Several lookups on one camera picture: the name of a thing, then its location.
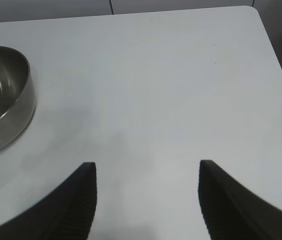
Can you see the stainless steel mixing bowl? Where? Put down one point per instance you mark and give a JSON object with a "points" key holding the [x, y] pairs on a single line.
{"points": [[3, 95]]}

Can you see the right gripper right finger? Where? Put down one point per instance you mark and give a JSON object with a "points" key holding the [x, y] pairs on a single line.
{"points": [[230, 215]]}

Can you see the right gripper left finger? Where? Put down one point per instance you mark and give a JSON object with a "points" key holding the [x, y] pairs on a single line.
{"points": [[61, 215]]}

